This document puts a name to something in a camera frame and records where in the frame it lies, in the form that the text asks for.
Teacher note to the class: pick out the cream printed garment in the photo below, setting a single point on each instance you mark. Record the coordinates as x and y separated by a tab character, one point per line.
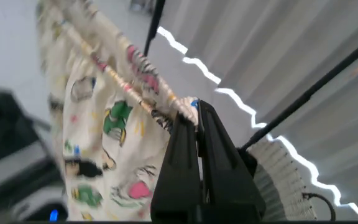
85	133

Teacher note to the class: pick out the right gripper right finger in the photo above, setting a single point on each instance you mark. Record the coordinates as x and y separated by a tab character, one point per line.
228	186

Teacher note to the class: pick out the white laundry basket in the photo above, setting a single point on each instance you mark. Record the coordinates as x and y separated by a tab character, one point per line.
278	180

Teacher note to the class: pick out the white curtain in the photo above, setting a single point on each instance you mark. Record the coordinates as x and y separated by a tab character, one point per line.
291	46

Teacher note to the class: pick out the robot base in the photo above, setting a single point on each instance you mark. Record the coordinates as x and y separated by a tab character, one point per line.
11	161

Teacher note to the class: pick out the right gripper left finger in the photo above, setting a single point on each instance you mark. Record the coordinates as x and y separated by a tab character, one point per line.
176	174

